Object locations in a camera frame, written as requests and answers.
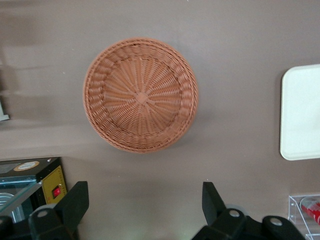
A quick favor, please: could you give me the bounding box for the red soda bottle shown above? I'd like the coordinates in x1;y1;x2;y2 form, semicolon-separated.
300;201;320;225

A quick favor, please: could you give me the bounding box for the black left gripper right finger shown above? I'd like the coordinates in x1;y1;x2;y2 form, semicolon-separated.
191;181;252;240

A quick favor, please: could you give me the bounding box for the cream rectangular tray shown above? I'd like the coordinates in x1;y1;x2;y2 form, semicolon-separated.
279;63;320;161

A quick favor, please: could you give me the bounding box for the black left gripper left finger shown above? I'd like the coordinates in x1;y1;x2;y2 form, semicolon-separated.
28;180;90;240

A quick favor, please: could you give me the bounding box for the shallow brown wicker basket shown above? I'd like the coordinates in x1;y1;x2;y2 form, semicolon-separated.
82;37;200;154

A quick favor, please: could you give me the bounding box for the clear acrylic bottle rack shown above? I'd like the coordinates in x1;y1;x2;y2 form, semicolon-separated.
287;194;320;240

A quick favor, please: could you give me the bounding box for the grey tray of snacks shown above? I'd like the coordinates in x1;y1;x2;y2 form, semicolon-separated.
0;99;11;123

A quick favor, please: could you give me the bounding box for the black glass food warmer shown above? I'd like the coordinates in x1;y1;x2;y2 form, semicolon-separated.
0;156;69;225

